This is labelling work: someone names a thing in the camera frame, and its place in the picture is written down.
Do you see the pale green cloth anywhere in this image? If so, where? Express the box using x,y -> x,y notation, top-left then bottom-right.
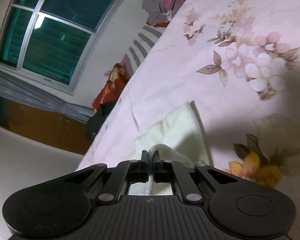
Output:
128,102 -> 213,168

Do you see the black garment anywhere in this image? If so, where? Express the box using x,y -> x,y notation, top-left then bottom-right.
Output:
86,100 -> 117,141

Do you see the grey left curtain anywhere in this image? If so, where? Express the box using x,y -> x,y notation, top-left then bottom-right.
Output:
0,70 -> 94,123

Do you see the grey striped pillow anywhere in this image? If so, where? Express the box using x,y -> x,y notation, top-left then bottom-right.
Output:
121,25 -> 166,77

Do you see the brown wooden door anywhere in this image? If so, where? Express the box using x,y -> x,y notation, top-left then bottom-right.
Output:
0,96 -> 91,155

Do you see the pink floral bed blanket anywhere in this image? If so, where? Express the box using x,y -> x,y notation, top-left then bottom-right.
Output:
76,0 -> 300,205

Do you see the red floral blanket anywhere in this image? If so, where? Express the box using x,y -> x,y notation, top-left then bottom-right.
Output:
92,63 -> 130,113

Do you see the window with white frame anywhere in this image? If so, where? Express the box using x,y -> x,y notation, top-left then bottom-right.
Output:
0,0 -> 121,94

